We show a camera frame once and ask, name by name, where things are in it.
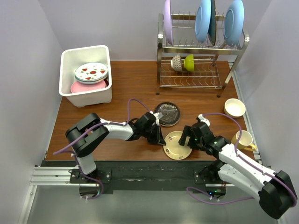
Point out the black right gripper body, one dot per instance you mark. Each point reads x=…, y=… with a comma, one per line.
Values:
x=195, y=143

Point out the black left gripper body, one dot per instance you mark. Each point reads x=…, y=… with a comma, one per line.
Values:
x=151, y=134

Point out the red rimmed cream plate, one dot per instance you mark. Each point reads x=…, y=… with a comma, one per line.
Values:
x=106, y=82

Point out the blue and cream plate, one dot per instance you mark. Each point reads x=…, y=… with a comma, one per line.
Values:
x=89, y=81

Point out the white watermelon pattern plate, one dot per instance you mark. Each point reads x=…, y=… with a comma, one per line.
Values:
x=91, y=71

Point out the pink plate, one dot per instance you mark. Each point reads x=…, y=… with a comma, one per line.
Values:
x=77, y=86

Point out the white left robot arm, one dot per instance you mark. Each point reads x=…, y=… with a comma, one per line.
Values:
x=88, y=133

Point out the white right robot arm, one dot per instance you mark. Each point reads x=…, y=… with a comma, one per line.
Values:
x=273, y=190

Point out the white plastic bin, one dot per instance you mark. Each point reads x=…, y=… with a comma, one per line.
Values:
x=71, y=59

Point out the cream floral small plate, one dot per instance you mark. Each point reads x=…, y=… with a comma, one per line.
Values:
x=173, y=149

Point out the black glossy plate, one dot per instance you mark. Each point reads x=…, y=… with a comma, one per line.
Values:
x=170, y=113

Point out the cream bowl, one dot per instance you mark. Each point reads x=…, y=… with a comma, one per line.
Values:
x=234, y=108

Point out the green bowl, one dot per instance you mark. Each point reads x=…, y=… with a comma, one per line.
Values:
x=189, y=63

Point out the metal dish rack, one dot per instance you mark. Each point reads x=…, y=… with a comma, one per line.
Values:
x=214, y=64

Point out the patterned ceramic bowl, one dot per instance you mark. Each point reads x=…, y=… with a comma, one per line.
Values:
x=176, y=63

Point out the dark teal plate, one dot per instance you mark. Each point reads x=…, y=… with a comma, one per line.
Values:
x=213, y=23

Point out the light blue plate left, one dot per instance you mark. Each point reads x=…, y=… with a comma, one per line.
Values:
x=202, y=20

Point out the light blue plate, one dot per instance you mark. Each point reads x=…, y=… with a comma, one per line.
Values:
x=233, y=23
x=202, y=20

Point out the light blue plate right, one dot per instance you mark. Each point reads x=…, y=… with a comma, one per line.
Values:
x=233, y=23

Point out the lilac plate in rack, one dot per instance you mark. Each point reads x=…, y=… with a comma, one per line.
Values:
x=168, y=21

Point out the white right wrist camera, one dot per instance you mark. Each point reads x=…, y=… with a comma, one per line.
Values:
x=201, y=118

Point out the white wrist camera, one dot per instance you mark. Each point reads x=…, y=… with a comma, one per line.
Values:
x=158, y=116
x=201, y=118

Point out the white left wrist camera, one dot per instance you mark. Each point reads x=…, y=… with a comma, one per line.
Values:
x=158, y=116

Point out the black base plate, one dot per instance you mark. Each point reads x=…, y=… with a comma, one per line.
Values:
x=150, y=176

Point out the aluminium rail frame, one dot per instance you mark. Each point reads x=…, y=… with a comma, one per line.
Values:
x=49, y=190

